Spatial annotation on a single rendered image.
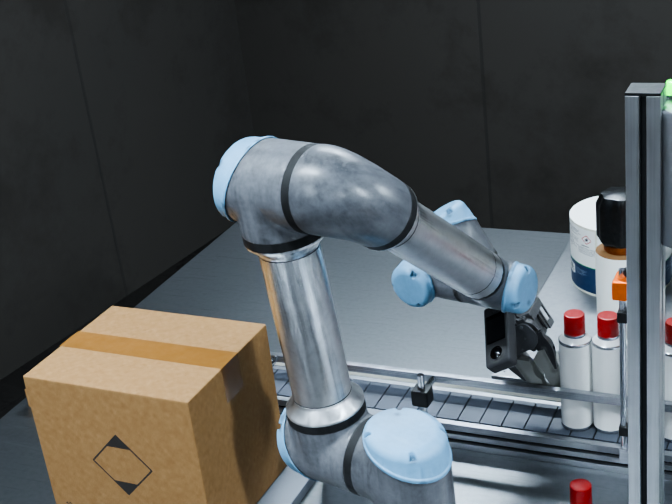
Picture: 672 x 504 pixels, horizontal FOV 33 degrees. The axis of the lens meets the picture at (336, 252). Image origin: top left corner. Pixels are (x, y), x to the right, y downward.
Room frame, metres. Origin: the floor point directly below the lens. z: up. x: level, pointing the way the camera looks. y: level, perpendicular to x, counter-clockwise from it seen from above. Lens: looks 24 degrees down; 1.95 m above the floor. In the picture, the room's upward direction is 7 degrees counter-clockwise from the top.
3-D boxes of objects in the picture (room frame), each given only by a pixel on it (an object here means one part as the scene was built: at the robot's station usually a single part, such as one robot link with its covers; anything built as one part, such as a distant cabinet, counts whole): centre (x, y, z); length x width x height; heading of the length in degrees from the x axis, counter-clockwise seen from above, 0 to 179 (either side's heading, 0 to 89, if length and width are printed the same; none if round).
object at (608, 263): (1.83, -0.50, 1.03); 0.09 x 0.09 x 0.30
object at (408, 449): (1.33, -0.06, 1.02); 0.13 x 0.12 x 0.14; 48
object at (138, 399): (1.57, 0.31, 0.99); 0.30 x 0.24 x 0.27; 62
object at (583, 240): (2.09, -0.58, 0.95); 0.20 x 0.20 x 0.14
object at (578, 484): (1.44, -0.33, 0.85); 0.03 x 0.03 x 0.03
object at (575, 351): (1.58, -0.36, 0.98); 0.05 x 0.05 x 0.20
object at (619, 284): (1.49, -0.43, 1.05); 0.10 x 0.04 x 0.33; 153
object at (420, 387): (1.63, -0.12, 0.91); 0.07 x 0.03 x 0.17; 153
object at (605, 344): (1.56, -0.41, 0.98); 0.05 x 0.05 x 0.20
